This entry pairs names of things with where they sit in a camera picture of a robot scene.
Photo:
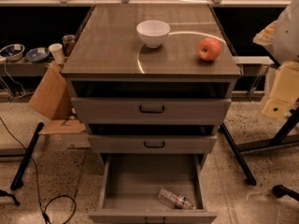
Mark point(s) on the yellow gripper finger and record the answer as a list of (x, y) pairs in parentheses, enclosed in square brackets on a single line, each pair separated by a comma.
[(284, 92)]

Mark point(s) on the clear plastic water bottle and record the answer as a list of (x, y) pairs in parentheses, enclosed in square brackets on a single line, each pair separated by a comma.
[(174, 200)]

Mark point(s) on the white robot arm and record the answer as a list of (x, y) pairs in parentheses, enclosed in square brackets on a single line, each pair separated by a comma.
[(281, 39)]

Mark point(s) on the grey drawer cabinet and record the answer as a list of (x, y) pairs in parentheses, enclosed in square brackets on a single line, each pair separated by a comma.
[(110, 61)]

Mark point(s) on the bottom grey open drawer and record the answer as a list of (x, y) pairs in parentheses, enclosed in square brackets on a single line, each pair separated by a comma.
[(129, 193)]

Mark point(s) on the middle grey drawer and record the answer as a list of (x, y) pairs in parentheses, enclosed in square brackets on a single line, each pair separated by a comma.
[(152, 144)]

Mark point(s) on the top grey drawer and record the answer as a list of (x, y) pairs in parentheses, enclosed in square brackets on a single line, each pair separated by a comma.
[(166, 111)]

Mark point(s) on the red apple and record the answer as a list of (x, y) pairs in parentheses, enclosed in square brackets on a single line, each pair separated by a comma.
[(209, 49)]

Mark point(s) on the white bowl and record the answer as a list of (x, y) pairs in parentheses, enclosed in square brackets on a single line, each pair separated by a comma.
[(153, 33)]

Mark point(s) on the glass jar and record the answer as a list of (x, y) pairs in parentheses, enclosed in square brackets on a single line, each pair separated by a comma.
[(69, 42)]

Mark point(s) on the white paper cup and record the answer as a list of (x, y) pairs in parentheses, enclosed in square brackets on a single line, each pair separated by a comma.
[(57, 52)]

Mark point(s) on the cardboard box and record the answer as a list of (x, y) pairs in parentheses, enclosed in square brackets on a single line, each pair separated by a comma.
[(53, 101)]

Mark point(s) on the blue bowl right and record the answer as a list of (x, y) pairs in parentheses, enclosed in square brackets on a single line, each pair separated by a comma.
[(37, 55)]

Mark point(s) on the blue bowl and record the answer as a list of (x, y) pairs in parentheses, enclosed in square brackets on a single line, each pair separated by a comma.
[(12, 52), (37, 55)]

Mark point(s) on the blue bowl left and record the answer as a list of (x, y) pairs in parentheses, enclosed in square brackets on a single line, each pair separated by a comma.
[(12, 52)]

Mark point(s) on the black stand leg left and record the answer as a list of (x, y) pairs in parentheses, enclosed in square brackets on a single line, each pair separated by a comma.
[(17, 181)]

